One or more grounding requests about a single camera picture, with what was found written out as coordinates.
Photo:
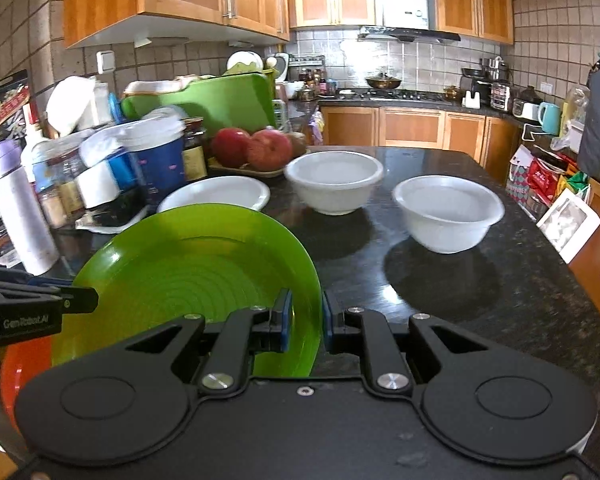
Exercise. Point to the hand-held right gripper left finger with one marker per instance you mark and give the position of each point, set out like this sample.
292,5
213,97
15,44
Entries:
284,320

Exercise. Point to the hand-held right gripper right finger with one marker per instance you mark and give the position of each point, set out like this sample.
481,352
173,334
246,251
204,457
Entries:
328,330

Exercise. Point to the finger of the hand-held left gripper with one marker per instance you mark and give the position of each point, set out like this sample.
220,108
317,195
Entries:
15,280

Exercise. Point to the orange plate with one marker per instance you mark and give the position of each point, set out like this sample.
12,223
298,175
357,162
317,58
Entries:
22,385

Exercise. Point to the green plate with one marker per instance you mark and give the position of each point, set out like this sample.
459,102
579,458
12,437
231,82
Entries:
180,280

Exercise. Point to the white plates in dish rack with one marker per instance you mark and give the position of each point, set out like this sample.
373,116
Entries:
244,61

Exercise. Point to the white bottle with purple lid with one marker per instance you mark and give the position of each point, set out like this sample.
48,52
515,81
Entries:
20,220

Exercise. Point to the glass jar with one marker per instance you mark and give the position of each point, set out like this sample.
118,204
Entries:
60,190

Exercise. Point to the black white container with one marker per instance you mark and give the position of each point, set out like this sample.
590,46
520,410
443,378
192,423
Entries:
115,217

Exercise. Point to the blue white packet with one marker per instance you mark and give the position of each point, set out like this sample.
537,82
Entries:
100,180

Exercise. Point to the white plastic bowl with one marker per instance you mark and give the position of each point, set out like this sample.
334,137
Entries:
445,230
330,195

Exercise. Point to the white ribbed bowl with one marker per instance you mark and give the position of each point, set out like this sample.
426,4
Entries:
215,192

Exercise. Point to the black red snack packet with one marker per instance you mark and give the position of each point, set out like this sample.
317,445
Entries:
5,107

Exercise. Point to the brown kiwi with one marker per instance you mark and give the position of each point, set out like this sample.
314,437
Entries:
298,145

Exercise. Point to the blue cup with white lid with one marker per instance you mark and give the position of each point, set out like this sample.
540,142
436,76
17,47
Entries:
157,170

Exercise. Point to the white upturned container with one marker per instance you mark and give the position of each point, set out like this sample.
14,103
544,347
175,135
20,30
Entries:
72,105

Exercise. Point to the dark jar with label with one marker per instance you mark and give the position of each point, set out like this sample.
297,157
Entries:
195,155

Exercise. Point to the purple hanging cloth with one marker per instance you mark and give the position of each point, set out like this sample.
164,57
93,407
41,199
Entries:
317,127

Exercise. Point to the wooden base cabinets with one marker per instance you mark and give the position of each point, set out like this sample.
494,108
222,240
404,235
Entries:
410,127

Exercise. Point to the green cutting board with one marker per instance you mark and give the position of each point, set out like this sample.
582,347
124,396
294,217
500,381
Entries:
220,105

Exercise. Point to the row of spice bottles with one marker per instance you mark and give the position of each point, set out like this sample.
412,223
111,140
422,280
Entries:
317,82

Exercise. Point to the beige cloth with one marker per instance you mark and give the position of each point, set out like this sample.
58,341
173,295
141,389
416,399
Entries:
160,85

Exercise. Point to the gas stove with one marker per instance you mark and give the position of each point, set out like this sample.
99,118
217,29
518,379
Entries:
405,95

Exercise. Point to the wok with lid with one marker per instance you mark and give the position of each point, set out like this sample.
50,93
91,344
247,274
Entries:
382,81

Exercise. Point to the red gift bag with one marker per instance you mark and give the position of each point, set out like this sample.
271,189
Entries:
537,177

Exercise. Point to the white box with window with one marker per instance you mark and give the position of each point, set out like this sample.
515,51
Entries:
570,225

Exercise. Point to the brown pot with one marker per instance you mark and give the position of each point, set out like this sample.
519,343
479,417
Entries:
453,94

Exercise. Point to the white knife stand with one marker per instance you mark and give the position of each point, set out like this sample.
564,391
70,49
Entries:
471,100

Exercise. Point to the black coffee maker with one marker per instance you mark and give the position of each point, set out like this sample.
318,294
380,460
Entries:
475,85

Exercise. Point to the steel blender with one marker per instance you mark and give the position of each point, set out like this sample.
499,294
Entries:
500,90

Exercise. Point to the dark slow cooker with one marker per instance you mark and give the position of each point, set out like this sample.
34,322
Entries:
527,102

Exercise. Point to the mint green kettle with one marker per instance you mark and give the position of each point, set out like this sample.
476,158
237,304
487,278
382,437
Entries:
549,119

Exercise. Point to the range hood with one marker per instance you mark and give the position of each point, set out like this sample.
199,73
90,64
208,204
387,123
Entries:
410,35

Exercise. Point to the clear plastic bag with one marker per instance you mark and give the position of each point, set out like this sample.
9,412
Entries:
572,120

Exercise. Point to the white water heater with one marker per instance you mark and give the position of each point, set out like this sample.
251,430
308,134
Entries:
405,0

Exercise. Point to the wall socket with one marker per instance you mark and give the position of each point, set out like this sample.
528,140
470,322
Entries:
106,61

